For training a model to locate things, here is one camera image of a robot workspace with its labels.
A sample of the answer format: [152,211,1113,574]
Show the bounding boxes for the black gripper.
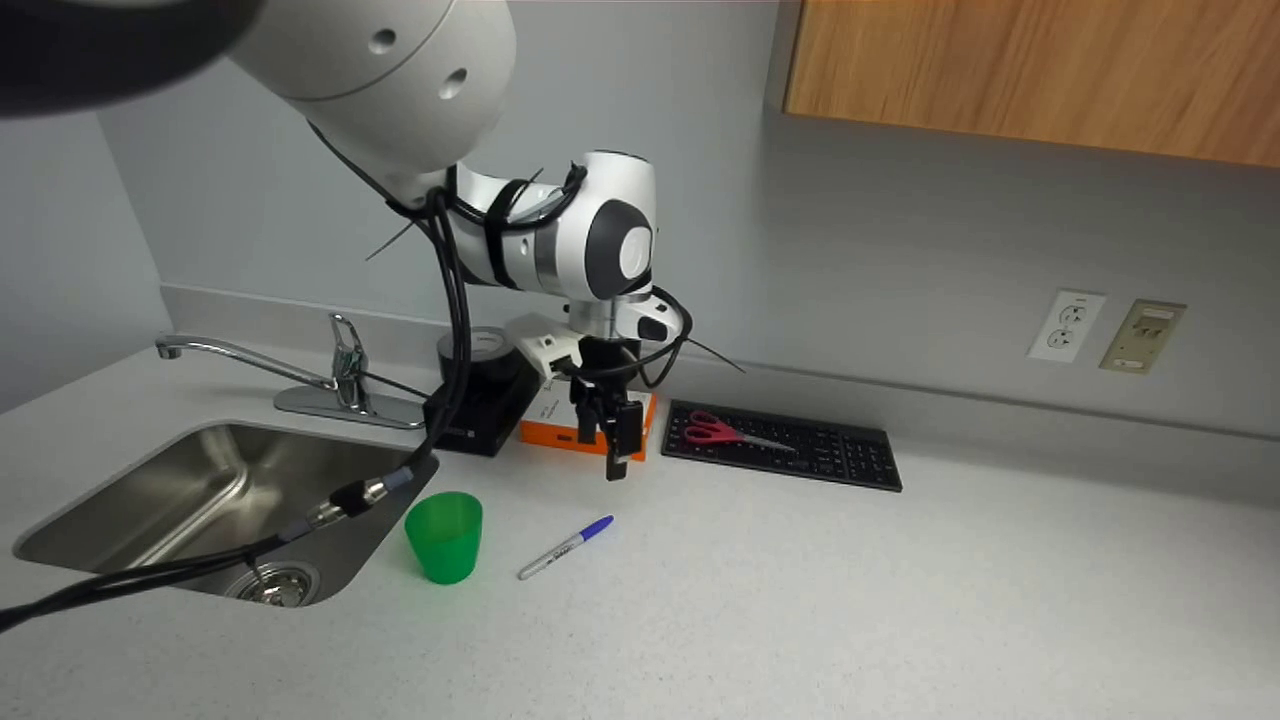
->
[567,302,647,486]

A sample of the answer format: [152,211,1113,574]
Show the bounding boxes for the blue capped white pen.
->
[513,511,621,585]

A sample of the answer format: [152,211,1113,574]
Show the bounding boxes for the green plastic cup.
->
[399,487,489,590]

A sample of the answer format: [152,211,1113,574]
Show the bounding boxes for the orange flat box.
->
[515,394,663,467]

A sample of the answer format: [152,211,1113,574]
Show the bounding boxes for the black box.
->
[428,324,549,462]

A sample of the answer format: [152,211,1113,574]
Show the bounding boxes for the chrome faucet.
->
[152,311,434,437]

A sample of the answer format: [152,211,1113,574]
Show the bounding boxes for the metal sink drain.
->
[245,563,320,610]

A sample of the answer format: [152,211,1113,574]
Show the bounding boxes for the stainless steel sink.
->
[13,419,440,613]

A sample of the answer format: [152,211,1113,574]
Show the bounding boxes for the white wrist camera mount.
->
[508,317,594,394]

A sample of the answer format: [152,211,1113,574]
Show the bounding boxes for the red handled scissors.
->
[678,409,801,462]

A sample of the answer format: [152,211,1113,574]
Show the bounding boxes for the black cable bundle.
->
[0,124,754,636]

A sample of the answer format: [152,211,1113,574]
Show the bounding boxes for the white wall outlet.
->
[1027,288,1108,368]

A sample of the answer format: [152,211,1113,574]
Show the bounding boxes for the beige wall plate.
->
[1097,298,1194,377]

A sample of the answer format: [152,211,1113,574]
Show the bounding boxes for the wooden wall cabinet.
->
[775,0,1280,172]

